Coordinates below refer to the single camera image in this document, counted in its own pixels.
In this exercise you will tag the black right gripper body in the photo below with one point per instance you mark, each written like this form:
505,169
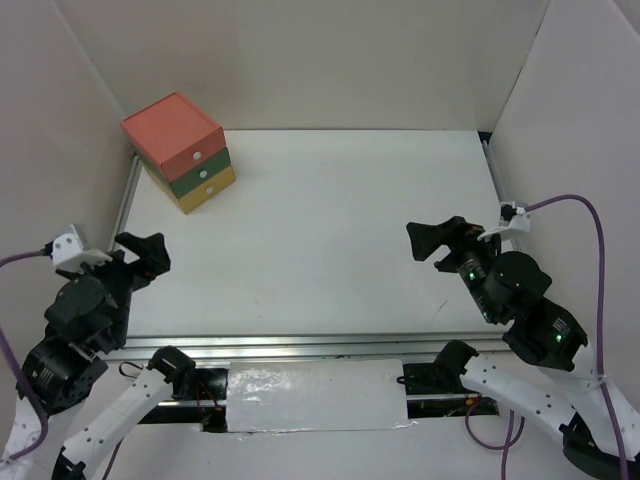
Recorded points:
471,255

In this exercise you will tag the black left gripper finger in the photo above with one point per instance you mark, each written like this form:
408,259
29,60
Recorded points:
134,244
155,260

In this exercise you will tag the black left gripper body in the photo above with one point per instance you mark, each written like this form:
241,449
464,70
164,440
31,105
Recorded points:
121,278

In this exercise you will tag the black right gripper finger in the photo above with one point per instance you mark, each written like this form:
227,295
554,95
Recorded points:
422,251
433,236

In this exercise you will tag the green drawer box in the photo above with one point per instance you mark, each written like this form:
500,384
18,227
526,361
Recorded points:
194,177

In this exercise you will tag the orange drawer box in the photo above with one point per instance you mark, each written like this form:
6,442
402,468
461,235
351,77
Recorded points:
174,134

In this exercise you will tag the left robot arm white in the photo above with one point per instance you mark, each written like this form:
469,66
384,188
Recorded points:
88,319

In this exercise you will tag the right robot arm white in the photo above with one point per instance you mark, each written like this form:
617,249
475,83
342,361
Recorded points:
597,428

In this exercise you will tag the white foil cover plate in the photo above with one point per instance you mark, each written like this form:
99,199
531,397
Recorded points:
310,396

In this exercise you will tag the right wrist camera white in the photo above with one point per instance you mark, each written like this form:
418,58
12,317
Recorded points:
513,221

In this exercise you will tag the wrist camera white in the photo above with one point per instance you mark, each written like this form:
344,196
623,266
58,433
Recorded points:
70,250
513,221

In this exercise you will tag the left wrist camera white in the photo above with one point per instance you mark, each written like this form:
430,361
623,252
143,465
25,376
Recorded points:
70,250

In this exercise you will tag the aluminium rail frame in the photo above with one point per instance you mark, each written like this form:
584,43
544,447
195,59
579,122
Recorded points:
306,255

